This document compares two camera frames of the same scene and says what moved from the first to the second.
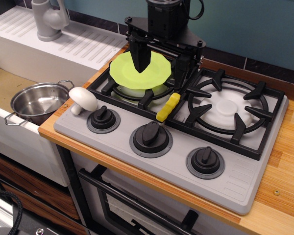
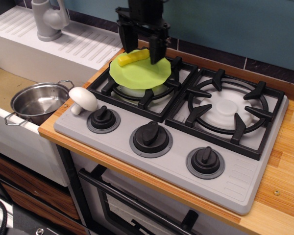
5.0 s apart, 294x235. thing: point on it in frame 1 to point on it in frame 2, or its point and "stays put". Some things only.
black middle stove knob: [150, 140] stays put
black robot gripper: [166, 29] to [146, 16]
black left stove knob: [103, 120] stays put
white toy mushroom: [82, 98] stays put
